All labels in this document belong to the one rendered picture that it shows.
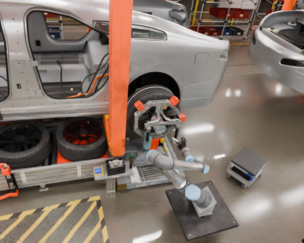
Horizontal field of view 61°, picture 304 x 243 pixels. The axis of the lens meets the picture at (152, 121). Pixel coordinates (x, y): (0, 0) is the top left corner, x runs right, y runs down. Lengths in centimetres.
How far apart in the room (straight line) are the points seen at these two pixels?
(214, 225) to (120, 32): 209
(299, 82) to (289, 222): 219
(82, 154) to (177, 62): 156
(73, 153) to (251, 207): 230
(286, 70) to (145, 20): 265
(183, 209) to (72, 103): 172
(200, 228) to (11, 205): 211
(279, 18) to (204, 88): 298
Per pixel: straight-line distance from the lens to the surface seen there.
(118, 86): 242
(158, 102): 286
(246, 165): 359
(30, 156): 322
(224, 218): 301
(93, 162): 314
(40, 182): 335
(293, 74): 471
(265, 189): 391
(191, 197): 266
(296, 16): 629
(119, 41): 223
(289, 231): 366
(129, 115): 297
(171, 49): 300
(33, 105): 317
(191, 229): 283
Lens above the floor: 269
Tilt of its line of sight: 38 degrees down
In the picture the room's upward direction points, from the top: 8 degrees clockwise
